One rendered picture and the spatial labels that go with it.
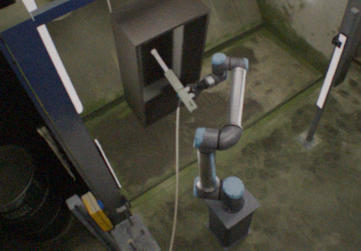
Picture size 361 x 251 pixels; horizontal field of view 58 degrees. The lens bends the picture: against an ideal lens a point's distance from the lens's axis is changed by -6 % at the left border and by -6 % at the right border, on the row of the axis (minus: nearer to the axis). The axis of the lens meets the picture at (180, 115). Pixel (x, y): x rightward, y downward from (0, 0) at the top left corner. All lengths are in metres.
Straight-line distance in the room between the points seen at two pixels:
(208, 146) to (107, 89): 2.19
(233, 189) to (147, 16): 1.29
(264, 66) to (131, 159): 1.96
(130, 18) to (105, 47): 1.51
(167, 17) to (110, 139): 1.80
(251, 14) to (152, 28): 2.53
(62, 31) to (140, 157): 1.54
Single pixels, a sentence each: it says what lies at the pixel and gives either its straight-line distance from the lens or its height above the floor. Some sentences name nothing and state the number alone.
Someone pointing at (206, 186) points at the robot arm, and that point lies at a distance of 2.32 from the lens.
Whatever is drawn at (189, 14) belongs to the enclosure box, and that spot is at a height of 1.64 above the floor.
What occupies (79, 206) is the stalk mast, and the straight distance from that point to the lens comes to 1.65.
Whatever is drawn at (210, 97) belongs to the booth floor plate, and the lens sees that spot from 3.93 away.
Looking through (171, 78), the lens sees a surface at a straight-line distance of 2.20.
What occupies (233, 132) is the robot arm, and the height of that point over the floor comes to 1.49.
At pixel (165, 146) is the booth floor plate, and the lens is 3.58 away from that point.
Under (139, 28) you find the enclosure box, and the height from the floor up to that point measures 1.66.
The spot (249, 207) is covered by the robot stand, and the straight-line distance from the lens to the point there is 2.61.
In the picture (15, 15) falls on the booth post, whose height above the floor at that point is 2.29.
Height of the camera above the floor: 3.05
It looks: 53 degrees down
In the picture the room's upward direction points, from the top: 8 degrees counter-clockwise
